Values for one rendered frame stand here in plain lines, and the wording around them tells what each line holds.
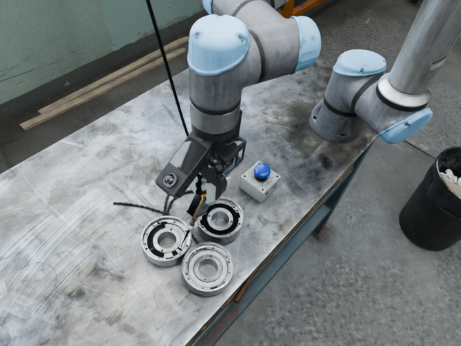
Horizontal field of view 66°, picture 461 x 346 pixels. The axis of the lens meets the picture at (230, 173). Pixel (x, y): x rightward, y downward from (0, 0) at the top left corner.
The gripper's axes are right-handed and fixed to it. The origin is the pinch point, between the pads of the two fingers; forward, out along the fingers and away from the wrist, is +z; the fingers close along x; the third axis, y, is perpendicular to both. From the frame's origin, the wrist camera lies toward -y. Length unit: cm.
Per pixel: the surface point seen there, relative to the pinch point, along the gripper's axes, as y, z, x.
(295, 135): 40.5, 13.2, 0.7
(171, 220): -3.4, 10.3, 5.7
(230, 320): 4, 69, -11
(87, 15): 76, 53, 156
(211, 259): -4.6, 10.6, -6.9
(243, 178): 15.3, 8.8, 0.4
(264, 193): 15.7, 9.4, -5.6
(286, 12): 184, 63, 87
